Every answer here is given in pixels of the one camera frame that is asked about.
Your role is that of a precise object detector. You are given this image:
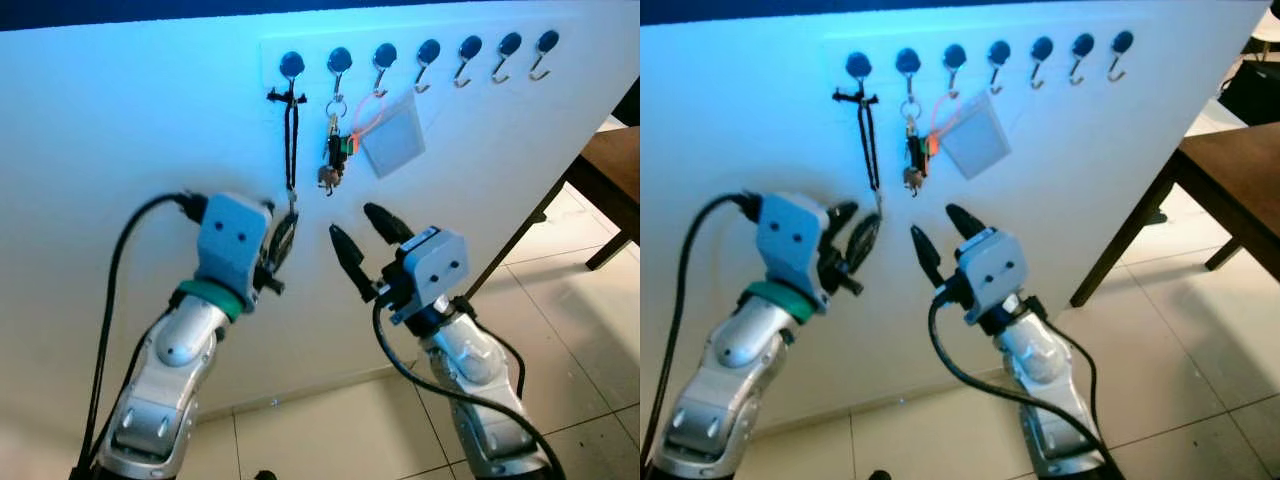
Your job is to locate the white chair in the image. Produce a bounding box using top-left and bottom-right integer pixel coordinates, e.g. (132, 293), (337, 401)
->
(1248, 8), (1280, 61)

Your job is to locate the dark brown wooden table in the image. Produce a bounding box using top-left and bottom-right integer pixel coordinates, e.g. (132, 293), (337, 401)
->
(1070, 122), (1280, 323)
(465, 125), (641, 301)

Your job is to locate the key bunch with black fob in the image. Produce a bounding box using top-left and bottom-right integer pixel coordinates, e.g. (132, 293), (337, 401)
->
(900, 97), (941, 193)
(318, 95), (359, 196)

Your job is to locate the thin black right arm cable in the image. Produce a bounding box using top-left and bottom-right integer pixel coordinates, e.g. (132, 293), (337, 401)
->
(465, 310), (528, 401)
(1040, 310), (1099, 421)

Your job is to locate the black chair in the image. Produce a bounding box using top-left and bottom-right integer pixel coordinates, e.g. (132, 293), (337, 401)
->
(1218, 60), (1280, 126)
(610, 78), (641, 128)

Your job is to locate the black lanyard with key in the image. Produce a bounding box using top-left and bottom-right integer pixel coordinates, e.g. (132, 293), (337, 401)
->
(832, 86), (887, 216)
(266, 86), (307, 216)

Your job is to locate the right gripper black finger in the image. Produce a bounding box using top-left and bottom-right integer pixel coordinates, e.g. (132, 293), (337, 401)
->
(945, 202), (991, 247)
(363, 202), (413, 249)
(909, 223), (952, 299)
(329, 223), (380, 304)

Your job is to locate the white hook mounting plate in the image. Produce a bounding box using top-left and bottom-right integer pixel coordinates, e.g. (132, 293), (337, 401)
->
(825, 25), (1141, 98)
(260, 25), (563, 96)

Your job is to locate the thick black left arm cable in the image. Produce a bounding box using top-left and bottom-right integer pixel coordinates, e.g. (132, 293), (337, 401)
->
(75, 190), (211, 480)
(640, 190), (766, 471)

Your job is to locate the clear card holder orange loop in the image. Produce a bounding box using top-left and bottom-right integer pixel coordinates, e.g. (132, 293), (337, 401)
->
(930, 92), (1011, 181)
(350, 90), (426, 179)

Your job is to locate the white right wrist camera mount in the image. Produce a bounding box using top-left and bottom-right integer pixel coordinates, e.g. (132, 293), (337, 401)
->
(395, 225), (471, 326)
(955, 228), (1031, 326)

